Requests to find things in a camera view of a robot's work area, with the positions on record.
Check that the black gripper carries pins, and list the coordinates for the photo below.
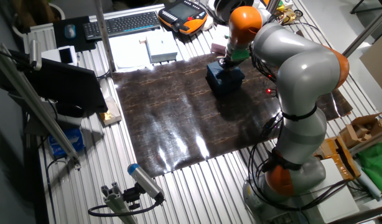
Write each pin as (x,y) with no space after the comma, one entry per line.
(230,64)

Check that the blue box lid with ribbon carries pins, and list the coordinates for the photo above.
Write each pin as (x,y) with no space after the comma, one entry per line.
(219,74)

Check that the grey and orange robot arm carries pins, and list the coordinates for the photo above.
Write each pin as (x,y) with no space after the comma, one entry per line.
(303,71)

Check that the white box with blue logo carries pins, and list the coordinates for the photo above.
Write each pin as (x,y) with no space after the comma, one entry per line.
(161,48)

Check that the small box with gold foil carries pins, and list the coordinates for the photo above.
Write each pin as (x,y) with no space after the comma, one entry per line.
(111,112)

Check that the cardboard box with orange tape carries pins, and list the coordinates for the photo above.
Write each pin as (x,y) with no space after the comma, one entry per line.
(332,152)

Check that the open brown cardboard box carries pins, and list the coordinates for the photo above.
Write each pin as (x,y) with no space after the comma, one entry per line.
(362,129)

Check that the white box with black window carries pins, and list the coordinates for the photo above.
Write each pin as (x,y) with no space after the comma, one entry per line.
(54,56)

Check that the green flange adapter plate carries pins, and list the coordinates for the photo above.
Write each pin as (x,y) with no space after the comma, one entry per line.
(240,55)

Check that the white rounded object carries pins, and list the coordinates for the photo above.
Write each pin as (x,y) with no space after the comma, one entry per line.
(207,23)

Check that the black filament spool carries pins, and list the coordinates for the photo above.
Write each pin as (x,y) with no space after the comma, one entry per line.
(222,9)

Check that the black and orange teach pendant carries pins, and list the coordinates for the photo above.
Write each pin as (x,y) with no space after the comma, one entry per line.
(181,14)

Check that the gold wrapped item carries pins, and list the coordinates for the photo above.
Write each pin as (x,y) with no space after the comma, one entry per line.
(287,15)

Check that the dark marble pattern mat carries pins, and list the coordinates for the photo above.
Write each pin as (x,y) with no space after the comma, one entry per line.
(166,109)

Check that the white paper sheet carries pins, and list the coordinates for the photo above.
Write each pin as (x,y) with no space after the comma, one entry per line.
(128,53)

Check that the black computer keyboard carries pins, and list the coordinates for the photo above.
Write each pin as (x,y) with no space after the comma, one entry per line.
(122,25)

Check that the black mouse pad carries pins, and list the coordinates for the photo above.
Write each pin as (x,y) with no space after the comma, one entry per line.
(85,45)

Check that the brown cardboard sheet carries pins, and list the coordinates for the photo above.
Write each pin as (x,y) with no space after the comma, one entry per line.
(377,65)

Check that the grey computer mouse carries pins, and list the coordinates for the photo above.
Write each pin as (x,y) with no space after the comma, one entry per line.
(70,31)

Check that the black monitor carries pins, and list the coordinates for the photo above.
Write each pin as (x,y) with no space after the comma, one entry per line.
(66,84)

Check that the white flat plate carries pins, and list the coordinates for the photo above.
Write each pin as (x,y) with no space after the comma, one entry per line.
(337,199)

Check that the short aluminium profile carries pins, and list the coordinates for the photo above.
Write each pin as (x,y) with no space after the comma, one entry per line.
(116,202)

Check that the green cloth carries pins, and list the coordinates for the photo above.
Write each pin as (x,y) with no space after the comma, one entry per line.
(376,168)

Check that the blue tissue pack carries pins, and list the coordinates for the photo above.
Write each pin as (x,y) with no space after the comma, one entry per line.
(66,143)

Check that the light grey roll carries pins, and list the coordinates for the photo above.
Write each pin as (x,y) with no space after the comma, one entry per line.
(368,185)

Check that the brown basket with white rim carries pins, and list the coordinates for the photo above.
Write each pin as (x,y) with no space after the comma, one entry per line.
(32,12)

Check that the aluminium frame post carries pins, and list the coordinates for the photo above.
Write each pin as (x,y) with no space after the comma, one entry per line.
(104,34)
(273,5)

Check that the grey camera with blue cap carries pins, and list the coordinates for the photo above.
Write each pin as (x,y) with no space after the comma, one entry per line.
(144,180)

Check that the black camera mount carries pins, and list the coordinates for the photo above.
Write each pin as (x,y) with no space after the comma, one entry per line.
(132,196)

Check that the silver camera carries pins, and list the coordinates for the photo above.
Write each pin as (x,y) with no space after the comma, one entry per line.
(35,54)

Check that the long aluminium frame bar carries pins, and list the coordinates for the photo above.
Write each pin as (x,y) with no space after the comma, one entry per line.
(32,105)

